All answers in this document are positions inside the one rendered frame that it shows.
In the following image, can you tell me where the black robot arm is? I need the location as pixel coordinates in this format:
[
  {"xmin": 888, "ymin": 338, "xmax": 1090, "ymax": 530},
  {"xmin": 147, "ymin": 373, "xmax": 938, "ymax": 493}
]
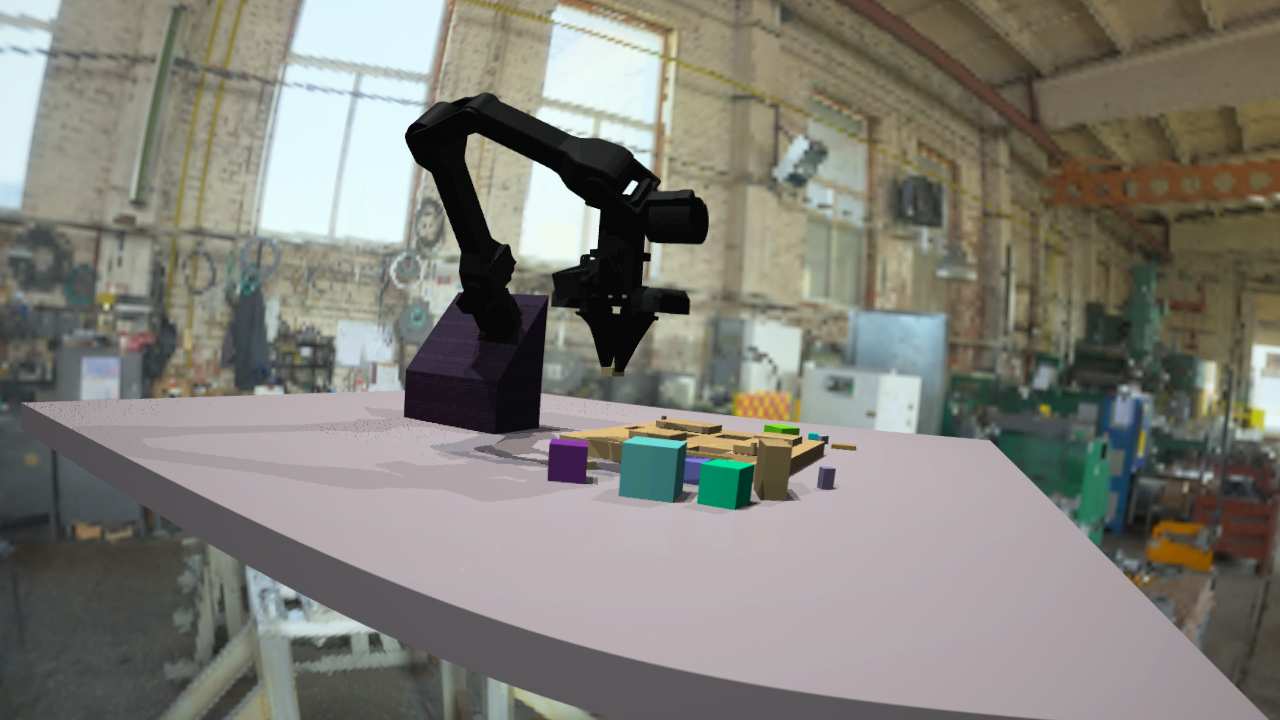
[{"xmin": 404, "ymin": 94, "xmax": 709, "ymax": 340}]

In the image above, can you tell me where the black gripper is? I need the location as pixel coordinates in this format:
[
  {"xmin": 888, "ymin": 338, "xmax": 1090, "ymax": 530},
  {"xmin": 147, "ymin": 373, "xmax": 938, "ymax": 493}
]
[{"xmin": 550, "ymin": 240, "xmax": 690, "ymax": 372}]

